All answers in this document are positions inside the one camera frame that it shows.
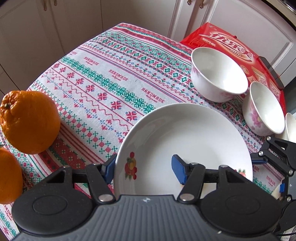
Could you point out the red cardboard box right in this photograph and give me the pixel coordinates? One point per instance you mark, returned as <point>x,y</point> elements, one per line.
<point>255,67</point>

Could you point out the patterned handmade tablecloth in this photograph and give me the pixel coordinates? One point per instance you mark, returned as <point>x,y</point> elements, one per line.
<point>103,87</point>

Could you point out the white kitchen cabinets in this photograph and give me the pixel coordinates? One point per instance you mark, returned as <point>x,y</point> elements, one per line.
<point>35,34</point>

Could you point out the white bowl floral large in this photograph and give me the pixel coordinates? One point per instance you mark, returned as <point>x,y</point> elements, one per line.
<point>216,76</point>

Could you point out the white plate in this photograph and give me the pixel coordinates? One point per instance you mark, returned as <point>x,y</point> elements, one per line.
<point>196,133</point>

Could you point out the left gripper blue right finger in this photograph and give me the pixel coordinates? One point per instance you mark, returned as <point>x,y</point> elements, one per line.
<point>191,176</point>

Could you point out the orange with green leaf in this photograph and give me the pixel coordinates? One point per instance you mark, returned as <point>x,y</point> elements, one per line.
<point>11,179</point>

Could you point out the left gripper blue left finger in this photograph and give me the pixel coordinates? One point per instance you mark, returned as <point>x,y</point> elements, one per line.
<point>99,176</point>

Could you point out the white bowl pink flower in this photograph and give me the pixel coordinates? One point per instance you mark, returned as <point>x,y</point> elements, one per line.
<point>262,111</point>

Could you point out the knobby orange without leaf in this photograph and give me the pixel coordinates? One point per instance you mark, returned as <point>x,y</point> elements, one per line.
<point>29,120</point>

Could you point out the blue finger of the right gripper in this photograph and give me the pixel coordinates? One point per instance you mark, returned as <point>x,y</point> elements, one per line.
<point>258,160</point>
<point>282,188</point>

